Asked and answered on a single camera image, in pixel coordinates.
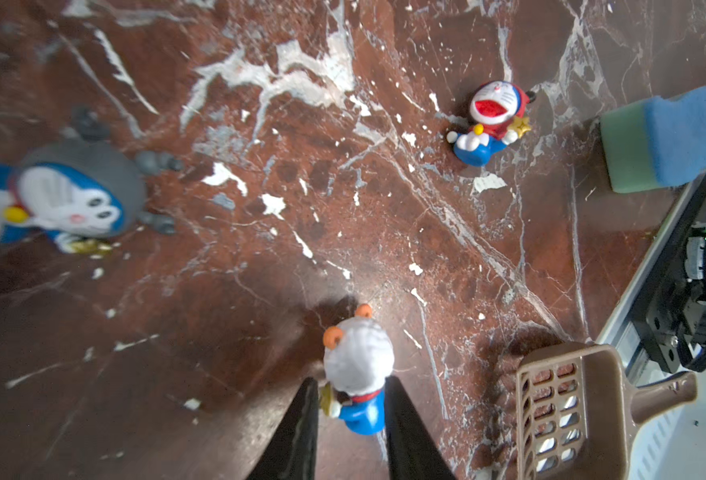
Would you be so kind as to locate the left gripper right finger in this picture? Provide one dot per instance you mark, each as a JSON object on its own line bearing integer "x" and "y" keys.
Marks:
{"x": 412, "y": 453}

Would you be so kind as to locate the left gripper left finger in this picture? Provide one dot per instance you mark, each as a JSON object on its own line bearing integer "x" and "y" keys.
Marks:
{"x": 291, "y": 452}

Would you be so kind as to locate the blue white small figure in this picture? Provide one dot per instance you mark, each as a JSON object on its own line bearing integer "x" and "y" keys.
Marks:
{"x": 358, "y": 359}

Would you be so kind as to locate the brown slotted toy spatula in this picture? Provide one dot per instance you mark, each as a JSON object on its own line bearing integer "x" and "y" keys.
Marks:
{"x": 578, "y": 414}

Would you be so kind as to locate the grey suit Doraemon figure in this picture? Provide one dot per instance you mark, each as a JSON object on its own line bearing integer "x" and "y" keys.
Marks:
{"x": 82, "y": 187}

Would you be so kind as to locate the red Doraemon figure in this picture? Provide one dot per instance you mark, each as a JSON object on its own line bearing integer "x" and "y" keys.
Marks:
{"x": 498, "y": 111}

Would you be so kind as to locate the blue yellow sponge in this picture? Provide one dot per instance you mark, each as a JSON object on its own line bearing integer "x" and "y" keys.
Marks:
{"x": 656, "y": 142}

